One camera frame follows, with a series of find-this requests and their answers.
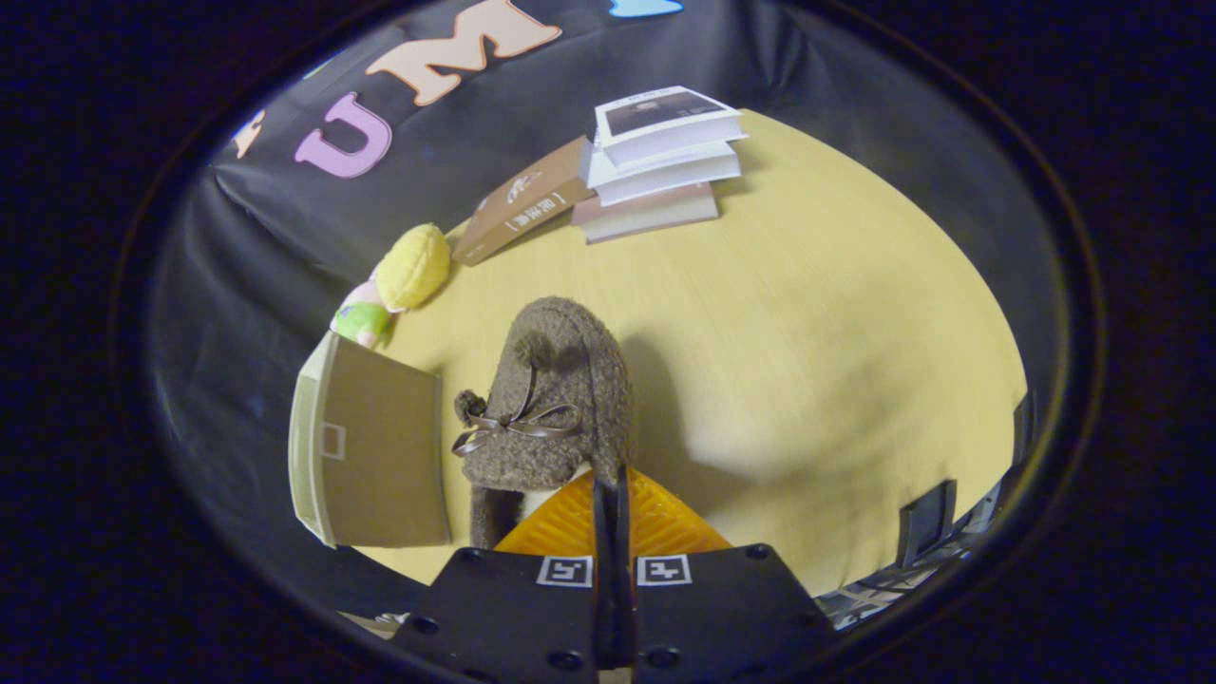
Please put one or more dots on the white book with portrait cover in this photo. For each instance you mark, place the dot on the white book with portrait cover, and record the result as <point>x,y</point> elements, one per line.
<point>665,119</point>

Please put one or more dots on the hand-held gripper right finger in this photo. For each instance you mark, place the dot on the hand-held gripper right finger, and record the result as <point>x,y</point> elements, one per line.
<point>722,613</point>

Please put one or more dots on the brown fuzzy shoe with bow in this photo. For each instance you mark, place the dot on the brown fuzzy shoe with bow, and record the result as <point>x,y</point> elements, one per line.
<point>570,380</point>

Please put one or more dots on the pinkish book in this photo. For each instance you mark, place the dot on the pinkish book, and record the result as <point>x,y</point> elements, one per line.
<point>655,214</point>

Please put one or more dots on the brown book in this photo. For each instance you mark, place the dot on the brown book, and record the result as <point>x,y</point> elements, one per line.
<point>522,199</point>

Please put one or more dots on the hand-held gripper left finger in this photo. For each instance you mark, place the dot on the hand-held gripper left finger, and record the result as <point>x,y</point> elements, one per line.
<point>513,613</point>

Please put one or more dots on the yellow round plush toy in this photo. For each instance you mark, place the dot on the yellow round plush toy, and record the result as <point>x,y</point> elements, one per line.
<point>416,266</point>

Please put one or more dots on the plain white book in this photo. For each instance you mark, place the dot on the plain white book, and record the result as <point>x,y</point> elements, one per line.
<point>665,176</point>

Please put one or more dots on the black backdrop cloth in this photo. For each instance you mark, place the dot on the black backdrop cloth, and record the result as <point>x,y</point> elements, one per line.
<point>237,285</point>

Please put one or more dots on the pink green plush toy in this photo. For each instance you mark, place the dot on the pink green plush toy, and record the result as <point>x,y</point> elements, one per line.
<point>363,321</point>

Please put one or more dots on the brown beige fabric storage box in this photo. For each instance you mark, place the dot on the brown beige fabric storage box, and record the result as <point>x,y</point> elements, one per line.
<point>389,456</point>

